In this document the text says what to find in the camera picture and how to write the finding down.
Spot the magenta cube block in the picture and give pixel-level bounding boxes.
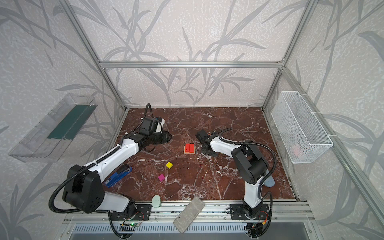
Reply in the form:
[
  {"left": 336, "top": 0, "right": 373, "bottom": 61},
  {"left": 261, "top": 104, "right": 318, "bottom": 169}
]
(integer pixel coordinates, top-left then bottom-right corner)
[{"left": 158, "top": 174, "right": 166, "bottom": 182}]

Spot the natural wood block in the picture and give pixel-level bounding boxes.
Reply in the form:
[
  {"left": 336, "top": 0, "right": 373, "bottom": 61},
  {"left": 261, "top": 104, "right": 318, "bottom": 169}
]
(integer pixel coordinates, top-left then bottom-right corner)
[{"left": 184, "top": 151, "right": 196, "bottom": 155}]

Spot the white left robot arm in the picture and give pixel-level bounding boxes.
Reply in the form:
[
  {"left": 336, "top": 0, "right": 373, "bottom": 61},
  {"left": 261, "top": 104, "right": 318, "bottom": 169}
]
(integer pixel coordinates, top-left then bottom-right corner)
[{"left": 48, "top": 131, "right": 172, "bottom": 218}]

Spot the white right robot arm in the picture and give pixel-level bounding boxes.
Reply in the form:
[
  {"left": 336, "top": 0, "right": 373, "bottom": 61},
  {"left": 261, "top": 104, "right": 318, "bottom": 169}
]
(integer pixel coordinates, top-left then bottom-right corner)
[{"left": 196, "top": 132, "right": 277, "bottom": 210}]

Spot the yellow cube block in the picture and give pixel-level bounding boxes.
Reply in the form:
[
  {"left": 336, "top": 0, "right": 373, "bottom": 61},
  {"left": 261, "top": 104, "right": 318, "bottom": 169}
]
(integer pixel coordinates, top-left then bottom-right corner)
[{"left": 166, "top": 162, "right": 173, "bottom": 169}]

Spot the pale green oval soap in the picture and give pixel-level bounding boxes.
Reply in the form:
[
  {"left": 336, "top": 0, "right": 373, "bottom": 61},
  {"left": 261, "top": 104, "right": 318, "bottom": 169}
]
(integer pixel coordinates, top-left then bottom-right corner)
[{"left": 152, "top": 195, "right": 161, "bottom": 208}]

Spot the blue grey oval case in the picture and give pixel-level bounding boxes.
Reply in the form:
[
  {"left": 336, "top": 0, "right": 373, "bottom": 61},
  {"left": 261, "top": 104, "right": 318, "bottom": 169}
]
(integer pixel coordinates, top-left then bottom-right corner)
[{"left": 264, "top": 176, "right": 275, "bottom": 188}]

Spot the grey stone slab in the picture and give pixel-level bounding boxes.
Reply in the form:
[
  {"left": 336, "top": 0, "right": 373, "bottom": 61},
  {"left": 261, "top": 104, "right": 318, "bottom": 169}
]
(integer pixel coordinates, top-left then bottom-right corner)
[{"left": 174, "top": 197, "right": 205, "bottom": 233}]

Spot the pink item in basket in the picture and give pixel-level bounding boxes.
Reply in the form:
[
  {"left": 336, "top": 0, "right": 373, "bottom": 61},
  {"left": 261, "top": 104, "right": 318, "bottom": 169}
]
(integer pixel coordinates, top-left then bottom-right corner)
[{"left": 292, "top": 145, "right": 305, "bottom": 159}]

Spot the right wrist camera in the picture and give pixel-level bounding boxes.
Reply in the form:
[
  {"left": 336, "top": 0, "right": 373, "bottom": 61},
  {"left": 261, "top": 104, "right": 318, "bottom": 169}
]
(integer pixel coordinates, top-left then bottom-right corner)
[{"left": 196, "top": 130, "right": 212, "bottom": 145}]

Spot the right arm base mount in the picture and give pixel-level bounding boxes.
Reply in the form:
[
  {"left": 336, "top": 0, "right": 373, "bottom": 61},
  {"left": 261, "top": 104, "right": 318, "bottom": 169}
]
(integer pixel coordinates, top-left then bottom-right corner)
[{"left": 228, "top": 203, "right": 270, "bottom": 221}]

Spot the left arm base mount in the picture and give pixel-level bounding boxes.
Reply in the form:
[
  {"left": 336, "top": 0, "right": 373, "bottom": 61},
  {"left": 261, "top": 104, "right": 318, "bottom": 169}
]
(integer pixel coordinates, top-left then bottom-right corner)
[{"left": 121, "top": 204, "right": 152, "bottom": 221}]

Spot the aluminium horizontal frame bar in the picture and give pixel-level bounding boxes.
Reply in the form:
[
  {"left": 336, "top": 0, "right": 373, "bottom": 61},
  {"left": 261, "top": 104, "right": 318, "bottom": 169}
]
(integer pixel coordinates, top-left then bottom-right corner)
[{"left": 100, "top": 61, "right": 283, "bottom": 69}]

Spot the white wire basket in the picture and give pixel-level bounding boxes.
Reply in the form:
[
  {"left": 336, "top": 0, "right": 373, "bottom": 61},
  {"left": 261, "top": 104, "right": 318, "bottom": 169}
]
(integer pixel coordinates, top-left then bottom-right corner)
[{"left": 272, "top": 91, "right": 334, "bottom": 164}]

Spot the clear plastic wall bin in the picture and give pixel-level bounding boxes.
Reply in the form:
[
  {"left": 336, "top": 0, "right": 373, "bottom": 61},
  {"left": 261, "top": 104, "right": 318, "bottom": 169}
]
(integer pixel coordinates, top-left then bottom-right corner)
[{"left": 9, "top": 94, "right": 98, "bottom": 163}]

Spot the aluminium frame post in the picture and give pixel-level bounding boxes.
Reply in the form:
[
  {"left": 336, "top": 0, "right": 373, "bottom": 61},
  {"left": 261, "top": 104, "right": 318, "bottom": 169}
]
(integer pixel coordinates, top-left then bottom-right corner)
[{"left": 262, "top": 0, "right": 319, "bottom": 110}]

